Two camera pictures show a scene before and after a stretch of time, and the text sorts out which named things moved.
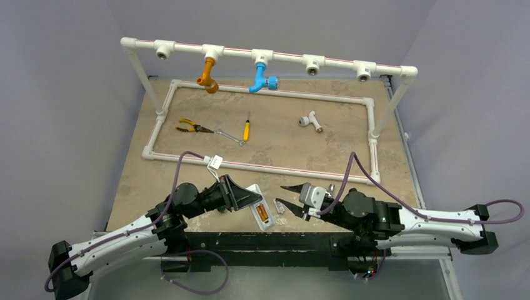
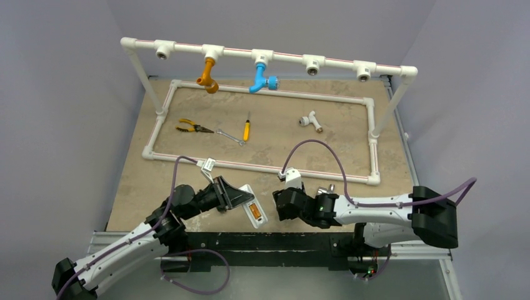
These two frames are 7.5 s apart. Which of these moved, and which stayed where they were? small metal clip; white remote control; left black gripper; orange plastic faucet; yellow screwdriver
Moved: white remote control
Stayed: yellow screwdriver; orange plastic faucet; small metal clip; left black gripper
